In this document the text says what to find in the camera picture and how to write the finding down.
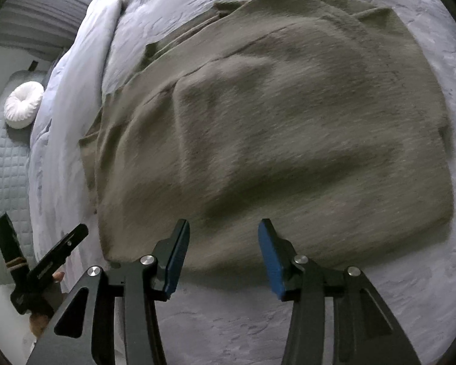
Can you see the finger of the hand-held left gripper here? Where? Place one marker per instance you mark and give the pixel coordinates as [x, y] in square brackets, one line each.
[8, 237]
[62, 245]

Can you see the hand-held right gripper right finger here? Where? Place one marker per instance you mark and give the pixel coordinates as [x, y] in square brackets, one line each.
[273, 262]

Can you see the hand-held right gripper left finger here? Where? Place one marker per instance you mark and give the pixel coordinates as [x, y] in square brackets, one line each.
[173, 262]

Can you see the olive knit sweater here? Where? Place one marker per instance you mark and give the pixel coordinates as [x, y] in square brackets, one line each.
[273, 129]

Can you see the person's left hand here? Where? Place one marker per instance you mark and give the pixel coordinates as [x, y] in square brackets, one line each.
[38, 325]

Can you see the grey quilted mattress cover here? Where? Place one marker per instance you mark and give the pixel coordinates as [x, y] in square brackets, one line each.
[3, 182]

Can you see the grey embossed bedspread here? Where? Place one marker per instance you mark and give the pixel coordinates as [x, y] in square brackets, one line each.
[250, 330]

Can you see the lilac fleece blanket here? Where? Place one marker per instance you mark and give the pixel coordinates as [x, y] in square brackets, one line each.
[64, 121]

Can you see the white round pleated pillow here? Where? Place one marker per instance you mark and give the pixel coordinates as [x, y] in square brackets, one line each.
[22, 105]

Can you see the grey ribbed cushion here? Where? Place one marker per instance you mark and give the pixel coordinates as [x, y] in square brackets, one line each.
[34, 19]

